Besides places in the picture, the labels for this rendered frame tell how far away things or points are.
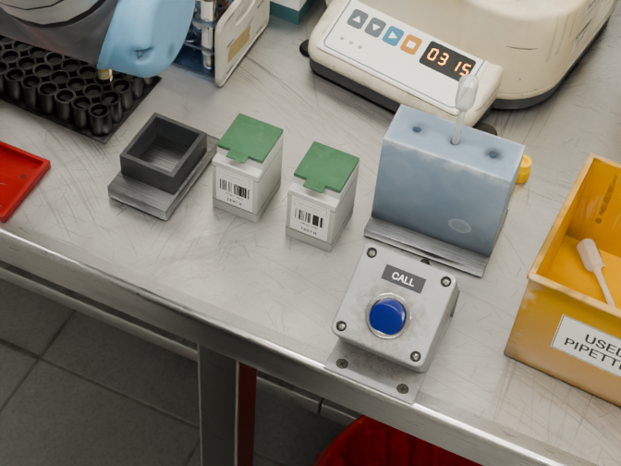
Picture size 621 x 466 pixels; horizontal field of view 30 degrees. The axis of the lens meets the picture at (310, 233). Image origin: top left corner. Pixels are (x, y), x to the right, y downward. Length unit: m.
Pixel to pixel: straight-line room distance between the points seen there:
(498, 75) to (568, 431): 0.32
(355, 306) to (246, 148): 0.16
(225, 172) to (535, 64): 0.29
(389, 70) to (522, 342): 0.28
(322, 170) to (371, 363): 0.15
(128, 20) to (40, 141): 0.39
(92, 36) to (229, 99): 0.40
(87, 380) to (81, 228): 0.97
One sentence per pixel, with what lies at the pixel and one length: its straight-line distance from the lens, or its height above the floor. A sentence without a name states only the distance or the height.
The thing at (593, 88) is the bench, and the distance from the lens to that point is 1.09.
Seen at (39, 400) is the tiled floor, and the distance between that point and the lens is 1.88.
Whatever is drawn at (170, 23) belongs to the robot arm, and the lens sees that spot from 0.65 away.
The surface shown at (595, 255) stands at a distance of 0.93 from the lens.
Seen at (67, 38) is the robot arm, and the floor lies 1.17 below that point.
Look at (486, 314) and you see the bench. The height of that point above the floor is 0.87.
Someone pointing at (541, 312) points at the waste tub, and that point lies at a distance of 0.83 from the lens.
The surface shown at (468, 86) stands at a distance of 0.82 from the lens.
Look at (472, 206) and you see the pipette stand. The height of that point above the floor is 0.94.
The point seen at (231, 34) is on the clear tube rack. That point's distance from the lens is 1.02.
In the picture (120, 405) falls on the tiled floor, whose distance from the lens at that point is 1.86.
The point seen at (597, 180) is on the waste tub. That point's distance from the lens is 0.90.
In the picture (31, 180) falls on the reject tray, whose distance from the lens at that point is 0.96.
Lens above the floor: 1.60
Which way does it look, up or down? 51 degrees down
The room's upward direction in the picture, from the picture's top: 5 degrees clockwise
